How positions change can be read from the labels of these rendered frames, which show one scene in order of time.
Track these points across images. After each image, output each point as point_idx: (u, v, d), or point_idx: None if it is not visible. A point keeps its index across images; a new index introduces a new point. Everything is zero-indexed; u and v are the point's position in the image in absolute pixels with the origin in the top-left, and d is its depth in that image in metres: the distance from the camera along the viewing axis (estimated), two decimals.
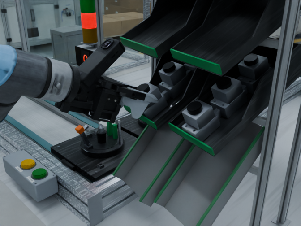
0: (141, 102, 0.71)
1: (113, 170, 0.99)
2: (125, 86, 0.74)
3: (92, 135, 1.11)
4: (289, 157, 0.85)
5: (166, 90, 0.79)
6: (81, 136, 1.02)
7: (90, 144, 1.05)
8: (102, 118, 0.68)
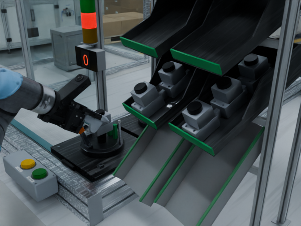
0: (97, 121, 1.00)
1: (113, 170, 0.99)
2: None
3: (92, 135, 1.11)
4: (289, 157, 0.85)
5: (138, 111, 0.77)
6: (81, 136, 1.02)
7: (90, 144, 1.05)
8: (70, 129, 0.95)
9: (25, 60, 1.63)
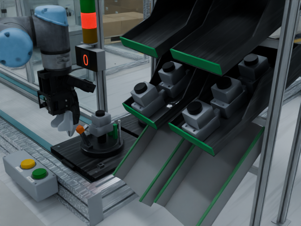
0: (70, 124, 0.95)
1: (113, 170, 0.99)
2: None
3: (92, 135, 1.11)
4: (289, 157, 0.85)
5: (138, 111, 0.77)
6: (81, 136, 1.02)
7: (90, 144, 1.05)
8: (50, 106, 0.88)
9: None
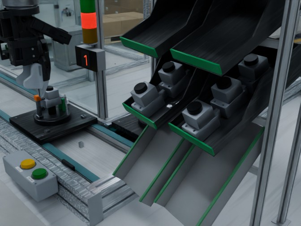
0: (39, 81, 0.79)
1: (58, 134, 1.18)
2: None
3: (45, 108, 1.30)
4: (289, 157, 0.85)
5: (138, 111, 0.77)
6: (36, 104, 1.22)
7: (41, 115, 1.25)
8: (12, 54, 0.72)
9: None
